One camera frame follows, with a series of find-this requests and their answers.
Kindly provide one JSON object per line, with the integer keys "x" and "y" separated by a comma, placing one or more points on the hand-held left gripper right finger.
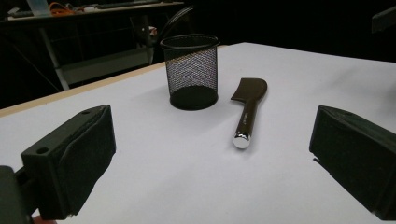
{"x": 358, "y": 155}

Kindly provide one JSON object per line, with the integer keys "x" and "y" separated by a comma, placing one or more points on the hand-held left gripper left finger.
{"x": 74, "y": 161}

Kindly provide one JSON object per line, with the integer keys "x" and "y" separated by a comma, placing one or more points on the black mesh pen holder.
{"x": 193, "y": 71}

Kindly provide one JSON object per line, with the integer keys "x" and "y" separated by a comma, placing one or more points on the white table sheet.
{"x": 186, "y": 174}

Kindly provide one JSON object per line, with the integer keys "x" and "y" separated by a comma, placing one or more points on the desk with white legs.
{"x": 93, "y": 14}

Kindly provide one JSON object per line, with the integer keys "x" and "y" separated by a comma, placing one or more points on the black chair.
{"x": 174, "y": 20}

